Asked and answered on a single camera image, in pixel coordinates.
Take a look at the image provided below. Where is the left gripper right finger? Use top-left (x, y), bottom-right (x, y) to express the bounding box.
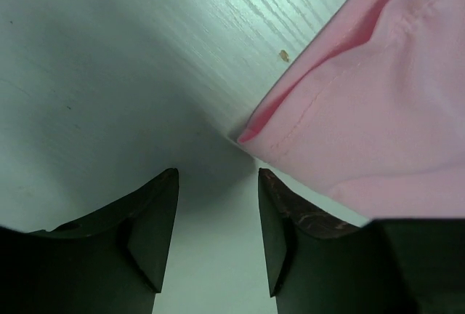
top-left (258, 169), bottom-right (464, 313)

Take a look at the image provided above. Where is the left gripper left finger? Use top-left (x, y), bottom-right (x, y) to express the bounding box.
top-left (1, 169), bottom-right (179, 313)

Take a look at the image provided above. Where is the pink t shirt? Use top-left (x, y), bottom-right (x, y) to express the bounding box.
top-left (238, 0), bottom-right (464, 218)

